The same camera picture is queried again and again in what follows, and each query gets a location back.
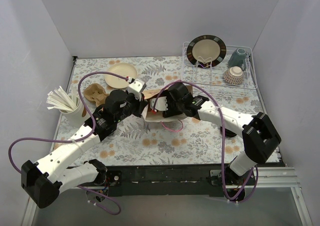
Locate pink paper gift bag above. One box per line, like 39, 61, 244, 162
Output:
142, 89, 187, 132

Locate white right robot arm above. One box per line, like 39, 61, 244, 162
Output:
159, 81, 282, 185

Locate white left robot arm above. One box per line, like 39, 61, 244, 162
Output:
21, 90, 148, 208

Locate brown cardboard cup carrier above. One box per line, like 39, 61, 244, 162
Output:
83, 83, 109, 107

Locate cream round plate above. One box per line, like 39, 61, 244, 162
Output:
104, 63, 138, 89

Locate white straw holder cup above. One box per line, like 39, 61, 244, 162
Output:
60, 97, 90, 128

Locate dark rimmed dinner plate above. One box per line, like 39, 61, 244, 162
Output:
186, 35, 227, 68

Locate stack of black lids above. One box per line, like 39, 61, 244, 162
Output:
220, 127, 237, 138

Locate patterned ceramic bowl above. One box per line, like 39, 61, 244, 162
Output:
223, 66, 244, 86

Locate grey blue mug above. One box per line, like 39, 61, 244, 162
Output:
228, 48, 248, 70

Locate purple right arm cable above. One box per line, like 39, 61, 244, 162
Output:
152, 82, 260, 203

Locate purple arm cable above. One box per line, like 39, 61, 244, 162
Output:
152, 82, 260, 203
8, 72, 133, 215

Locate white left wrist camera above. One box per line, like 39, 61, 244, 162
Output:
127, 78, 147, 101

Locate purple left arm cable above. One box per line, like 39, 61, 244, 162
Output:
8, 72, 133, 215

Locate white wire dish rack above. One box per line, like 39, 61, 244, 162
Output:
181, 42, 258, 93

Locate black table edge rail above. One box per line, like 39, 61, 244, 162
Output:
77, 164, 283, 196

